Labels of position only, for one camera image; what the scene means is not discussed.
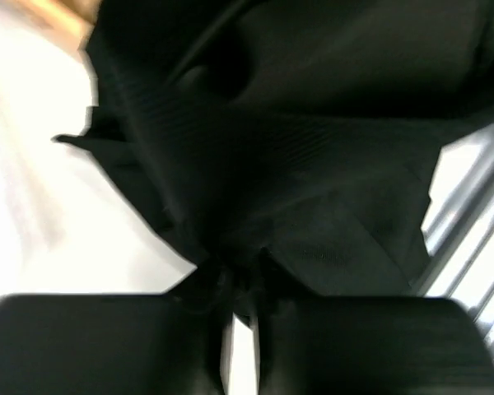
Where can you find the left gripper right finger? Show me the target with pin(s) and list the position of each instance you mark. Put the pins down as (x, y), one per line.
(367, 345)

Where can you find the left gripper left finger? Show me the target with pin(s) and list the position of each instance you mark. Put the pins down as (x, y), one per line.
(108, 344)

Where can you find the black pleated skirt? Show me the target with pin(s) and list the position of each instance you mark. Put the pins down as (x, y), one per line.
(286, 143)

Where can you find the wooden clothes rack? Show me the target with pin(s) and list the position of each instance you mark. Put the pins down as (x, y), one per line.
(73, 17)

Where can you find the aluminium mounting rail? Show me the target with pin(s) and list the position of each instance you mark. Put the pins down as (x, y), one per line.
(459, 230)

